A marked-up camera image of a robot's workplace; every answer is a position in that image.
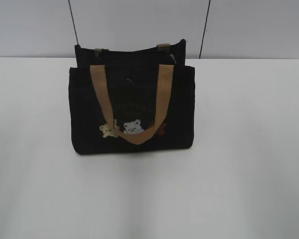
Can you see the black tote bag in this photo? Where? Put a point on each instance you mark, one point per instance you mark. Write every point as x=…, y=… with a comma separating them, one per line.
x=131, y=101

